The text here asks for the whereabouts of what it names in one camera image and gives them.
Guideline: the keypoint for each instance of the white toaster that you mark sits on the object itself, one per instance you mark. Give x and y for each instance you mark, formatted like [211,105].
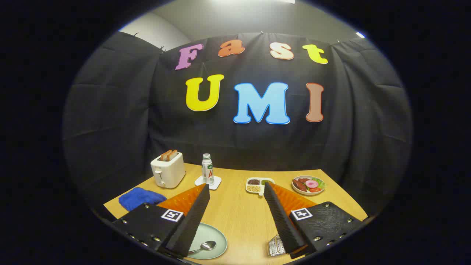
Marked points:
[169,173]

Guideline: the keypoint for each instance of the white plate with food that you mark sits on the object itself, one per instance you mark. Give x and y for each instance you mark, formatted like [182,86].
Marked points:
[300,191]

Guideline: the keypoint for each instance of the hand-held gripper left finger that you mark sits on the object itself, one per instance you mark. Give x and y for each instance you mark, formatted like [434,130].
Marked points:
[191,221]

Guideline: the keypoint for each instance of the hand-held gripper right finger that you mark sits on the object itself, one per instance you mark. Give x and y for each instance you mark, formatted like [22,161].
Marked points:
[281,221]

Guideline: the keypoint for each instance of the blue folded towel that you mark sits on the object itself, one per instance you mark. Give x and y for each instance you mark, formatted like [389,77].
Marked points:
[141,198]

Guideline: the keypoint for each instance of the red tomato slice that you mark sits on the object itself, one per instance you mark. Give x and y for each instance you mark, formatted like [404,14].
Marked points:
[314,190]

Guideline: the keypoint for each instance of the brown meat slices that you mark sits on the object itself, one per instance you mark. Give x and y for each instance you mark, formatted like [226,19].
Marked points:
[299,184]

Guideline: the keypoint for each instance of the white square coaster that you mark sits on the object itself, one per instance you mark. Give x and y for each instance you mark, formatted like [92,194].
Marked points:
[216,182]

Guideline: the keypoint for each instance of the pink round food slice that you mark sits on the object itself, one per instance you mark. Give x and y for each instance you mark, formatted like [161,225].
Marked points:
[311,183]

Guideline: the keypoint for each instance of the metal spoon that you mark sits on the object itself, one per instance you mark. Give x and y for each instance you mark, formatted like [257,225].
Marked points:
[208,245]

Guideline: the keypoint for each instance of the white divided condiment dish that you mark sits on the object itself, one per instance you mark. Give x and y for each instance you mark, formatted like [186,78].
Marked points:
[257,184]

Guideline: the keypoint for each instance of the black backdrop cloth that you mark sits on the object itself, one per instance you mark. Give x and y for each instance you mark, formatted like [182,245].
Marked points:
[349,110]

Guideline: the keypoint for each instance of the small plastic drink bottle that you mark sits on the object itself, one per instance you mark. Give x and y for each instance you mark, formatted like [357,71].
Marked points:
[208,171]

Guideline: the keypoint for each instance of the green lettuce leaf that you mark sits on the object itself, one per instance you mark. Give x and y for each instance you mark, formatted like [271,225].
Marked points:
[321,182]

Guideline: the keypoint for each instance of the toast slice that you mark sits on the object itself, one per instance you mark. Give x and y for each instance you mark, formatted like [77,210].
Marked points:
[173,154]
[165,155]

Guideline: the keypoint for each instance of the pale green plate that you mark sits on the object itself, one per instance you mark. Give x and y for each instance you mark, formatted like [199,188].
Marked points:
[211,233]

